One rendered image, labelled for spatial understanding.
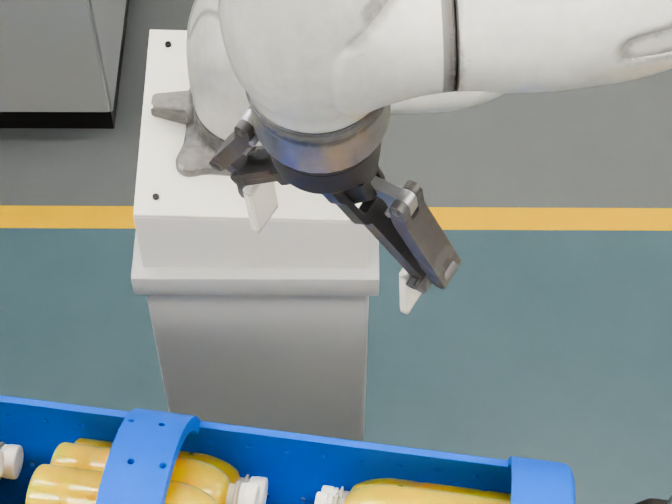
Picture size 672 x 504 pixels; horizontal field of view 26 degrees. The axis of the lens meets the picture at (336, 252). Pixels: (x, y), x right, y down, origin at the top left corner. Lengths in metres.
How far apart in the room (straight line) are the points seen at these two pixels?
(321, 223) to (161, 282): 0.23
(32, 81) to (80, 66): 0.12
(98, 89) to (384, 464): 1.72
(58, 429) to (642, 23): 1.05
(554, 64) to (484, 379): 2.16
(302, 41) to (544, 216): 2.43
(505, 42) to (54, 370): 2.27
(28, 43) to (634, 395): 1.43
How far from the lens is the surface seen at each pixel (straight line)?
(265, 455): 1.66
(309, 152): 0.90
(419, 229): 1.00
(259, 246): 1.84
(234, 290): 1.89
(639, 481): 2.89
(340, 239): 1.82
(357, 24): 0.78
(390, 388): 2.93
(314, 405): 2.17
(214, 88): 1.70
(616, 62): 0.83
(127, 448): 1.50
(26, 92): 3.23
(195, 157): 1.82
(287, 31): 0.78
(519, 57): 0.81
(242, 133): 1.01
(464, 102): 1.72
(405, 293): 1.08
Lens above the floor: 2.55
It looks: 55 degrees down
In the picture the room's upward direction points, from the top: straight up
